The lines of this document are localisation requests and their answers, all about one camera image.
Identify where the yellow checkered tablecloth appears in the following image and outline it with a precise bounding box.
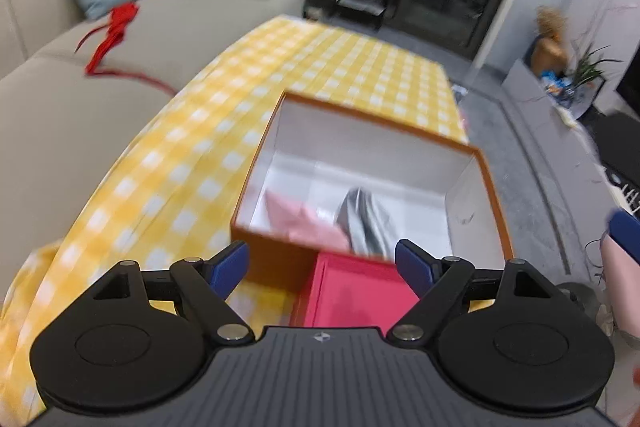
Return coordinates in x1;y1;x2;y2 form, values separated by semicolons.
1;16;466;426

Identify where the green potted plant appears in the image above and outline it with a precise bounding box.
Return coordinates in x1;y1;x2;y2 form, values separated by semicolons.
565;41;620;98

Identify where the beige sofa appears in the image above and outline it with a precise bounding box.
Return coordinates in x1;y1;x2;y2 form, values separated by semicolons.
1;0;302;286

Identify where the orange cardboard box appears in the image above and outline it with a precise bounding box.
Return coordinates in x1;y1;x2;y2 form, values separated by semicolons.
230;92;514;294

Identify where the red lidded plastic container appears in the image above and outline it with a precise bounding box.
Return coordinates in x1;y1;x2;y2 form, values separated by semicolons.
290;251;418;332

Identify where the grey soft cloth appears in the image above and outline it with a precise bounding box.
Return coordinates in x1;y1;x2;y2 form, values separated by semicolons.
335;187;399;262

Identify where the red ribbon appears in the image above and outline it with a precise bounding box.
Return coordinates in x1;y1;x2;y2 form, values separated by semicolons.
75;1;178;96

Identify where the white tv console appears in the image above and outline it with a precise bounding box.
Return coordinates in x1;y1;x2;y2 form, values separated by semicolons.
502;58;596;154

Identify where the pink soft cloth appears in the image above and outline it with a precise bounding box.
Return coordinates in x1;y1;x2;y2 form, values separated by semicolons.
264;190;350;251

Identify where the gold vase with dried flowers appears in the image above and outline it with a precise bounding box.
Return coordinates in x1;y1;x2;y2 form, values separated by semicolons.
530;5;568;77

